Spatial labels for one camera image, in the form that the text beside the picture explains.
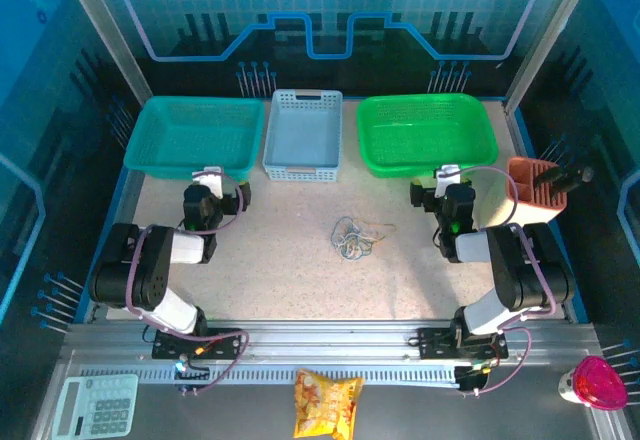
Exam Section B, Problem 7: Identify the light blue thin cable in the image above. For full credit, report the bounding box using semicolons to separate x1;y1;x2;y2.
339;244;374;264

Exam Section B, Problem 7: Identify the teal plastic basket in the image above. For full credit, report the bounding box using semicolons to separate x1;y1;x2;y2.
123;95;266;181

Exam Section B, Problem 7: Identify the bright green plastic basket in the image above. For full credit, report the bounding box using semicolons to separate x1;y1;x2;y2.
355;92;500;180

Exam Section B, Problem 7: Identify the terracotta slotted holder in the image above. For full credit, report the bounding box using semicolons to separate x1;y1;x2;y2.
473;156;569;231

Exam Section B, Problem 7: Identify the pale blue perforated basket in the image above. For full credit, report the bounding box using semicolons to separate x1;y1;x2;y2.
262;88;345;182

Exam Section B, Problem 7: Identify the white calculator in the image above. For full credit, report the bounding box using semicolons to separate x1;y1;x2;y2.
51;373;140;439

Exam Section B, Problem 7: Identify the pink plastic cup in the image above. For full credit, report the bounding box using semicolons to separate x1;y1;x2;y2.
558;354;629;414

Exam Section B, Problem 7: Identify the yellow chips bag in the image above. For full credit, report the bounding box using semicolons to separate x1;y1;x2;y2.
292;367;366;440

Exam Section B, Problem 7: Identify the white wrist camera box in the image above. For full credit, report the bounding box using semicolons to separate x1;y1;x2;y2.
192;165;225;200
434;163;461;199

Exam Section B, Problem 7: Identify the purple camera cable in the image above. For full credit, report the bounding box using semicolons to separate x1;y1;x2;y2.
124;169;250;396
459;165;557;397

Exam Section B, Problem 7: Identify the black handled tool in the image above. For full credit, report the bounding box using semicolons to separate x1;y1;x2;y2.
532;163;596;196

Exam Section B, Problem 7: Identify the slotted cable duct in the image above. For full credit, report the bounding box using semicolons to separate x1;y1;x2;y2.
79;365;461;387

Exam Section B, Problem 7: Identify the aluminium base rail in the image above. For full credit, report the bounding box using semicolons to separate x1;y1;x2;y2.
64;318;599;369

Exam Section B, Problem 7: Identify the aluminium frame post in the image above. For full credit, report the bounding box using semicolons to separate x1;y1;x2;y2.
53;0;154;104
502;0;599;116

